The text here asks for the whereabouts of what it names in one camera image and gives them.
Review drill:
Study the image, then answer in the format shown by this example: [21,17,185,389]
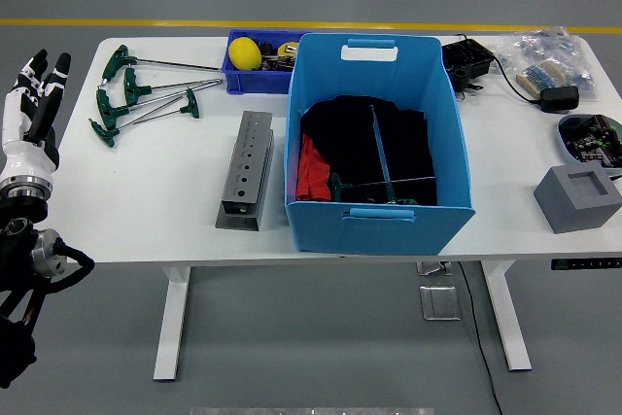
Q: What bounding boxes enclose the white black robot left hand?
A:
[0,49,73,178]

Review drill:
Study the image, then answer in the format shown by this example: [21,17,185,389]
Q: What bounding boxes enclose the grey metal tool holder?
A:
[214,110,276,232]

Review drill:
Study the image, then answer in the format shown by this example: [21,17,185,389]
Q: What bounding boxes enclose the large blue folding box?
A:
[283,33,476,257]

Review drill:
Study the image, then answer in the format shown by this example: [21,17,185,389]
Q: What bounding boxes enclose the large green T-handle wrench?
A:
[369,103,419,206]

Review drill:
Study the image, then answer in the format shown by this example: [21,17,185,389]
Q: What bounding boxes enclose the white table leg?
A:
[480,259,534,372]
[153,266,191,382]

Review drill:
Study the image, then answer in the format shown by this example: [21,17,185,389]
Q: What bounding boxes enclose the small blue plastic bin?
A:
[222,28,308,95]

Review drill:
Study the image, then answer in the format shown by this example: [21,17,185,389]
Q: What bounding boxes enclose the yellow lemon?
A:
[227,36,263,71]

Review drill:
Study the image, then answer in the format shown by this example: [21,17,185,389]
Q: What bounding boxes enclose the brown electronic parts pile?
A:
[261,55,296,71]

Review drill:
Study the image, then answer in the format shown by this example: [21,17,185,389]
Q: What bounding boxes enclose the red cloth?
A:
[295,134,335,201]

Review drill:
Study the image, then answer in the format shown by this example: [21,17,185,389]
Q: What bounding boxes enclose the black cloth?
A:
[298,95,438,205]

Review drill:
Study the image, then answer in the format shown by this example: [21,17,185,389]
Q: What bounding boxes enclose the square metal floor plate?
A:
[419,284,462,322]

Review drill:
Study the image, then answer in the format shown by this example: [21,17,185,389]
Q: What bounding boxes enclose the black battery charger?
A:
[440,38,497,93]

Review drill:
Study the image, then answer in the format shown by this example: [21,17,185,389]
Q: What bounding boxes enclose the beige resistor tape strip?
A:
[515,58,568,98]

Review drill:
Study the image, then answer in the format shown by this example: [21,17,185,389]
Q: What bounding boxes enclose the clear plastic parts bags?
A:
[495,25,598,103]

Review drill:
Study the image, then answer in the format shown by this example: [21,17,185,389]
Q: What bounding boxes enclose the black power adapter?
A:
[539,86,580,114]

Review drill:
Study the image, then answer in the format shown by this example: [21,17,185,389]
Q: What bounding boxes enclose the light blue bowl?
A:
[556,113,622,171]

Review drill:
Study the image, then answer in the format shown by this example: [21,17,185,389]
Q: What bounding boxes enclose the grey block with square recess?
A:
[533,164,622,234]

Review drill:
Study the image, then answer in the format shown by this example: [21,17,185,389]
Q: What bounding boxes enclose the black desk control panel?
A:
[550,257,622,271]

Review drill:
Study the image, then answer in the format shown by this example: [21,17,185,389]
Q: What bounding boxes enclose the dark electronic components pile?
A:
[558,114,622,168]

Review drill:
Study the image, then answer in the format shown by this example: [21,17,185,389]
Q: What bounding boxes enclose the small green T-handle wrench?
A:
[131,87,201,125]

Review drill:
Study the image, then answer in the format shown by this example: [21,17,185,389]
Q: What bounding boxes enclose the small metal floor bracket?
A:
[416,261,454,276]

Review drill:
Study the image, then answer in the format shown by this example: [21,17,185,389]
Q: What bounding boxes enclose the black floor cable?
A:
[456,261,504,415]

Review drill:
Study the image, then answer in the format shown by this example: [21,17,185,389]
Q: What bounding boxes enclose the black adapter cable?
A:
[490,54,543,105]

